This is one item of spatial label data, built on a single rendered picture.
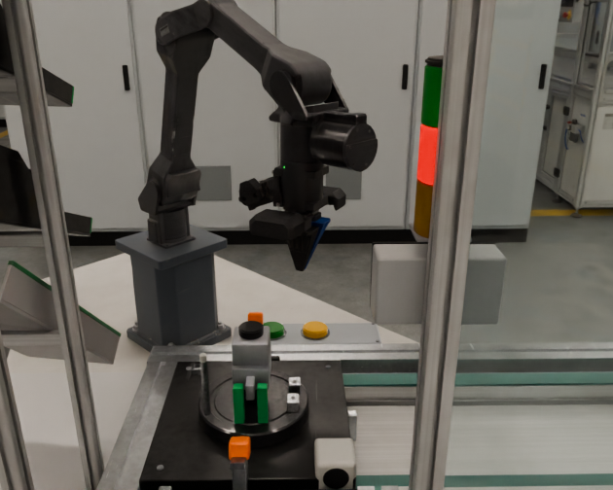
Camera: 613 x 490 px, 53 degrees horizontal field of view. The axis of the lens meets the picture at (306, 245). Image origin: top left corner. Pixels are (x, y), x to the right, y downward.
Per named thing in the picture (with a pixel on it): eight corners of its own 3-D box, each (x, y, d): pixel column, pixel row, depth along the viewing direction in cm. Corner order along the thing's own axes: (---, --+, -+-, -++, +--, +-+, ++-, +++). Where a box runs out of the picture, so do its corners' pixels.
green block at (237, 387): (234, 417, 74) (234, 382, 72) (245, 417, 74) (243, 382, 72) (234, 424, 73) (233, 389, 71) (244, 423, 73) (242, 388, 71)
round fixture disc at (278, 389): (206, 380, 85) (205, 367, 84) (307, 379, 85) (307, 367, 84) (191, 449, 72) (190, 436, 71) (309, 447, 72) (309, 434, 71)
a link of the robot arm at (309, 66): (153, 37, 90) (164, -35, 83) (199, 35, 95) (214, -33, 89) (273, 152, 77) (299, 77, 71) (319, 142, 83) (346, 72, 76)
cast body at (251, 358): (237, 361, 79) (234, 313, 77) (270, 361, 79) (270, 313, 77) (231, 401, 71) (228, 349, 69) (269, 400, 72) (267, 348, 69)
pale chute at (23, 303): (27, 356, 87) (36, 326, 89) (114, 365, 85) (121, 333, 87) (-120, 293, 62) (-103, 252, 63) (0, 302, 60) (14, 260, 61)
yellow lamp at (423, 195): (409, 222, 59) (412, 173, 57) (460, 222, 59) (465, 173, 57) (418, 241, 55) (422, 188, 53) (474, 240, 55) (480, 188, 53)
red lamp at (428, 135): (412, 172, 57) (415, 120, 55) (465, 171, 57) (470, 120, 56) (422, 187, 53) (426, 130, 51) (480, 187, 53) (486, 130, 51)
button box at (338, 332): (252, 353, 104) (251, 322, 102) (375, 352, 104) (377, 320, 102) (250, 377, 98) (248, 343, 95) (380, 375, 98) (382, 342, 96)
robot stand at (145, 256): (188, 310, 127) (180, 220, 120) (233, 335, 118) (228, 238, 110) (126, 336, 117) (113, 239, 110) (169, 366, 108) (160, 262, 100)
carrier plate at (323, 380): (178, 372, 90) (177, 360, 89) (341, 370, 90) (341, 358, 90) (140, 495, 68) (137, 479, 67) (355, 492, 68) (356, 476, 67)
